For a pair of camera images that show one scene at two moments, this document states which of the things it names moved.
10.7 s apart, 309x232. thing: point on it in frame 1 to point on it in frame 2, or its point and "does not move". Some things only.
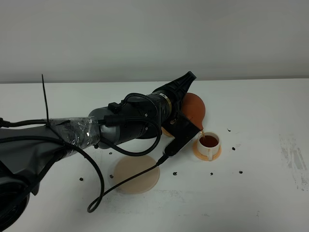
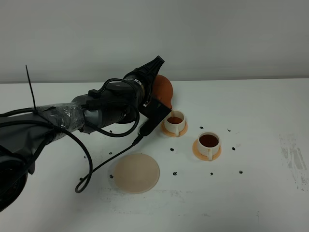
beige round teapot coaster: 128,166 does not move
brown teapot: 193,108 to 162,90
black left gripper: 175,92 to 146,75
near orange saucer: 205,157 does not move
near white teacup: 208,144 does not move
